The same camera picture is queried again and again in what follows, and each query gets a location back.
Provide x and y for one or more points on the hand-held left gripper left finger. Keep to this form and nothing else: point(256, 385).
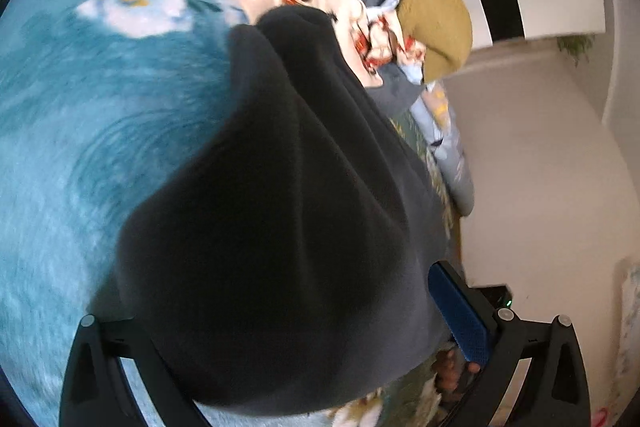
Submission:
point(107, 337)

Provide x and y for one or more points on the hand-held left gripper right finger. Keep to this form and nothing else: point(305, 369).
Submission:
point(460, 317)

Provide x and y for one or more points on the person's right hand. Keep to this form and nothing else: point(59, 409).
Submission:
point(455, 374)

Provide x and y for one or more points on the grey-blue floral pillow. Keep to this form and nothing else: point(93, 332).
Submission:
point(452, 167)

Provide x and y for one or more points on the pale patterned object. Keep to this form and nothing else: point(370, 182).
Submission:
point(629, 332)

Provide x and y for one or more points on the mustard knit sweater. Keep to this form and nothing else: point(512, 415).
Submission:
point(435, 17)

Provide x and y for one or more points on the beige car print garment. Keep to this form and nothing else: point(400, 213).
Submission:
point(340, 7)

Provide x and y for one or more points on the green plant wall decal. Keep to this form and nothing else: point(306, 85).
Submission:
point(575, 49)

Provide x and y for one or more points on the pale door frame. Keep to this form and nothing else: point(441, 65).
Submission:
point(620, 57)

